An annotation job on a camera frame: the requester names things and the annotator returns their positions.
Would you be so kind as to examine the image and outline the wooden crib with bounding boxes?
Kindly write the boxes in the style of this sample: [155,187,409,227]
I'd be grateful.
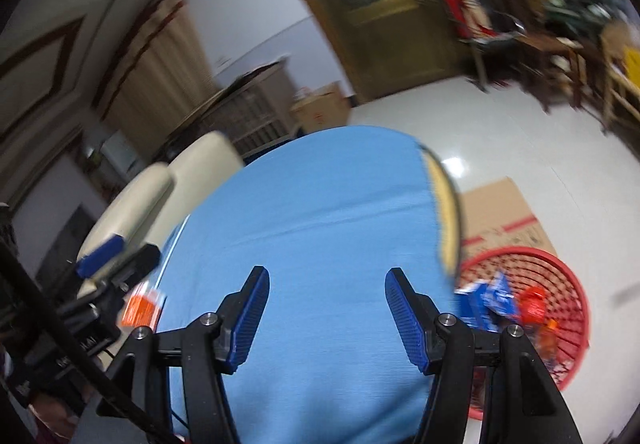
[167,55,301,157]

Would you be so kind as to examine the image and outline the small cardboard box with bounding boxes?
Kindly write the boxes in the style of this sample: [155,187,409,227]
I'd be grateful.
[290,81,351,132]

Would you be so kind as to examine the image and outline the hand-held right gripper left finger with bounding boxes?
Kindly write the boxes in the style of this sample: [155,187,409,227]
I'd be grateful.
[95,265,271,444]

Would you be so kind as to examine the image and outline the white appliance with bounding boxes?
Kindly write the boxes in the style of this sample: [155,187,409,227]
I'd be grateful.
[100,129,138,175]

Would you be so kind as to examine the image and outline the red mesh basket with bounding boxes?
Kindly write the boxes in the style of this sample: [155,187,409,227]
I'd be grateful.
[452,246,591,422]

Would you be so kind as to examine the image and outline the black television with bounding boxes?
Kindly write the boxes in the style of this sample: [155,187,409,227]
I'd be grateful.
[35,204,98,285]

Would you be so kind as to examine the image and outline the metal chair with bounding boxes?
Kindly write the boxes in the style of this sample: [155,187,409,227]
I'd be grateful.
[435,0,531,92]

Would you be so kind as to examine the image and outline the pale wooden chair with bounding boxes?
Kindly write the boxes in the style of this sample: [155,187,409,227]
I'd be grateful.
[597,19,640,137]

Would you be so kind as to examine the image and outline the wooden double door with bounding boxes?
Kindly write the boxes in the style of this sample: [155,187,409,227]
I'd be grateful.
[252,0,516,102]

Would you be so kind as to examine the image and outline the dark wooden chair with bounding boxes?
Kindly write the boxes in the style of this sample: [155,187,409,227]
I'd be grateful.
[515,31,601,112]

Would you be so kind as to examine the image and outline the orange and white carton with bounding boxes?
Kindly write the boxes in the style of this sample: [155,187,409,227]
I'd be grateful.
[121,280,168,330]

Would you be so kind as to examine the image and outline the blue and white medicine box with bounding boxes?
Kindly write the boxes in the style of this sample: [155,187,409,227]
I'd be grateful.
[455,271,521,330]

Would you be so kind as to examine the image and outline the white straw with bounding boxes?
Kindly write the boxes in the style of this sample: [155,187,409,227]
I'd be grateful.
[159,214,191,275]

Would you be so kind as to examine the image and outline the large brown and red carton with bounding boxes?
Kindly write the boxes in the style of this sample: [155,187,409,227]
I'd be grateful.
[457,176,558,270]

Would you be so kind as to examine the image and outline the black cable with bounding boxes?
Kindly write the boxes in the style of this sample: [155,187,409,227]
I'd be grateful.
[0,241,183,444]

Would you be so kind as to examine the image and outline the beige leather sofa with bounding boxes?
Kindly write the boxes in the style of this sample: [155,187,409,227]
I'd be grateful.
[75,131,246,295]

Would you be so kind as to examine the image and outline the round table with blue cloth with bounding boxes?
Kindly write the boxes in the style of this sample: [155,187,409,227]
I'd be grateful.
[157,125,463,444]

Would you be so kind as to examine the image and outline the beige curtain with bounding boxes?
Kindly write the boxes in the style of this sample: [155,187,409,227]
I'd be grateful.
[92,0,221,152]

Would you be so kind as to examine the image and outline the round wooden table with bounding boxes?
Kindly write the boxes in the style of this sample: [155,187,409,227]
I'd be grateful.
[420,146,466,282]

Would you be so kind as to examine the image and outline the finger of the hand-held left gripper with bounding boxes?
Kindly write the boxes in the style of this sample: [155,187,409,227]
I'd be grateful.
[102,244,162,292]
[76,235,125,277]

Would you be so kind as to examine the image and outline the red plastic bag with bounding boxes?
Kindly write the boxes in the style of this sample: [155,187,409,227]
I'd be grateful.
[517,285,558,360]

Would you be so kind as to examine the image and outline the red striped towel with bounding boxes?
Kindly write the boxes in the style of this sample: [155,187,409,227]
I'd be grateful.
[437,0,496,42]

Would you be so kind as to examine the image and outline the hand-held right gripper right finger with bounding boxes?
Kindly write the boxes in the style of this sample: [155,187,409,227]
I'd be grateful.
[385,266,583,444]

